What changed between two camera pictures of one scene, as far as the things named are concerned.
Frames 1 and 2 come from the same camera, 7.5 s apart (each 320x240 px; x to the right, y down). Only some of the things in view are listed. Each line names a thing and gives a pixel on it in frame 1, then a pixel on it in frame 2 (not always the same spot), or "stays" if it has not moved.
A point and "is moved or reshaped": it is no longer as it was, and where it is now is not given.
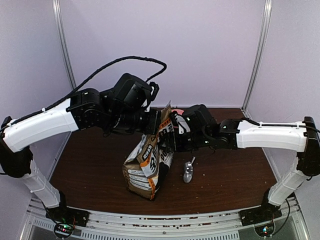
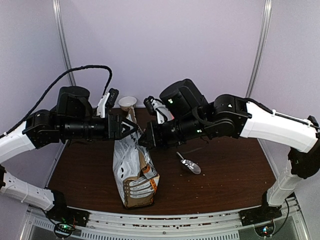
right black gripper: x=177 y=146 → x=155 y=141
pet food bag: x=142 y=167 is moved or reshaped
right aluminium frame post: x=267 y=15 stays
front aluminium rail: x=163 y=226 stays
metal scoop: x=188 y=171 → x=192 y=166
